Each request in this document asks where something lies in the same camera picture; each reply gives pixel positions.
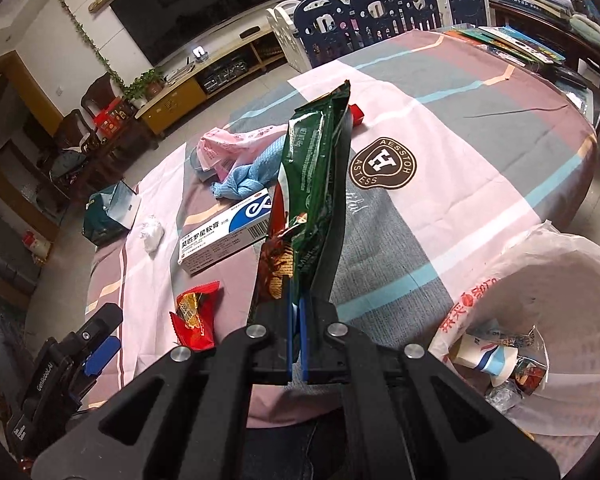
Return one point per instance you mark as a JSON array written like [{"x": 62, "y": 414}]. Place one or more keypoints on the white medicine box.
[{"x": 220, "y": 235}]

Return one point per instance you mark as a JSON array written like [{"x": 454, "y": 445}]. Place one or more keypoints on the white blue packet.
[{"x": 485, "y": 355}]

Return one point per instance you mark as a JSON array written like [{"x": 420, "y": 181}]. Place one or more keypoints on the black audio receiver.
[{"x": 222, "y": 75}]

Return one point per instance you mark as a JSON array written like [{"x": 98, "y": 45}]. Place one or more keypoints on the green potted plant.
[{"x": 145, "y": 85}]

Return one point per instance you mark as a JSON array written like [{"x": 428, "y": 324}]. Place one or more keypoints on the person's legs in dark jeans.
[{"x": 290, "y": 452}]

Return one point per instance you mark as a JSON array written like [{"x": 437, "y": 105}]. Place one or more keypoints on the clear plastic wrapper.
[{"x": 502, "y": 395}]

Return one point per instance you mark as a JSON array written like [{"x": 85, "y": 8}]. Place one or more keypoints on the red candy wrapper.
[{"x": 195, "y": 315}]

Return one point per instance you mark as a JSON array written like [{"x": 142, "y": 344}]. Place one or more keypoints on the red chip bag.
[{"x": 275, "y": 270}]

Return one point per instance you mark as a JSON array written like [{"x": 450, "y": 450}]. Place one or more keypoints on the red gift box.
[{"x": 112, "y": 117}]

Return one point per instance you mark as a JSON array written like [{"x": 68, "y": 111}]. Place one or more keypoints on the dark wooden side desk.
[{"x": 595, "y": 67}]

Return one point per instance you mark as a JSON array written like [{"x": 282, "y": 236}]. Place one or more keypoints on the striped plaid tablecloth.
[{"x": 455, "y": 210}]

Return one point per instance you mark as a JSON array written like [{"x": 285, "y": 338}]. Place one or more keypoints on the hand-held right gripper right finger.
[{"x": 304, "y": 350}]

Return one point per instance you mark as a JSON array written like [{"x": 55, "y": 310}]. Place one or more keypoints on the yellow wooden TV cabinet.
[{"x": 175, "y": 102}]

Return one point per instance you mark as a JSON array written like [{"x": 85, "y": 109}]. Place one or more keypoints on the black set-top box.
[{"x": 250, "y": 32}]

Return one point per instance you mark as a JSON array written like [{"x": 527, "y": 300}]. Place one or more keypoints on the red cardboard box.
[{"x": 356, "y": 114}]

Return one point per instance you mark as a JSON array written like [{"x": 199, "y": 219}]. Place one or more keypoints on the green and red small wrapper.
[{"x": 530, "y": 375}]

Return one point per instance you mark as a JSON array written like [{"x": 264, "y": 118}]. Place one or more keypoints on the navy playpen fence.
[{"x": 304, "y": 30}]

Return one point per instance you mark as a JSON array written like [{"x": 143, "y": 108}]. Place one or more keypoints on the large black television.
[{"x": 205, "y": 5}]

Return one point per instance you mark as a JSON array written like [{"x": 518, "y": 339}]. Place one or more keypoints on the spread of colourful books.
[{"x": 505, "y": 42}]

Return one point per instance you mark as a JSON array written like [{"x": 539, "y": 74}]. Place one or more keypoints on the pink plastic bag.
[{"x": 230, "y": 145}]

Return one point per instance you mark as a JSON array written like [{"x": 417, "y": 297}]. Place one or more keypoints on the dark wooden armchair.
[
  {"x": 70, "y": 127},
  {"x": 97, "y": 92}
]

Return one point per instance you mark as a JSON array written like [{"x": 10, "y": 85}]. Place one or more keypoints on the pale green cushion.
[{"x": 592, "y": 30}]

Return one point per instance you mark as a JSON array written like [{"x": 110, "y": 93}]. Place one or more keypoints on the small desk clock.
[{"x": 200, "y": 53}]

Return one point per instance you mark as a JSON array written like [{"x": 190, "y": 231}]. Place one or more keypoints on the white tissue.
[{"x": 151, "y": 235}]

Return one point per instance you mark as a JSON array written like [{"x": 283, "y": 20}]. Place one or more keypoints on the blue face mask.
[{"x": 245, "y": 177}]

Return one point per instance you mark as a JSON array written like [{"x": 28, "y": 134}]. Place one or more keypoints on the white lined trash bin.
[{"x": 570, "y": 300}]

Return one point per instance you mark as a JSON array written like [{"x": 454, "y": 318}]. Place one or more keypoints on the green snack bag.
[{"x": 315, "y": 175}]

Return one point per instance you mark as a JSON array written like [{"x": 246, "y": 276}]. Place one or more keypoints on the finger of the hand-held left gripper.
[
  {"x": 100, "y": 357},
  {"x": 97, "y": 325}
]

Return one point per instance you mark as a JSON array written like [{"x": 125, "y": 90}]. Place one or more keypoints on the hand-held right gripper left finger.
[{"x": 291, "y": 350}]

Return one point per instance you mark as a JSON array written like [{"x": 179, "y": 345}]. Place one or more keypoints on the dark bag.
[{"x": 69, "y": 162}]

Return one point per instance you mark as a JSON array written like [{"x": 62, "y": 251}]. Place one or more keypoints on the artificial ivy garland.
[{"x": 92, "y": 42}]

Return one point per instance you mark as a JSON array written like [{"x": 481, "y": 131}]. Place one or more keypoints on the green tissue box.
[{"x": 105, "y": 215}]

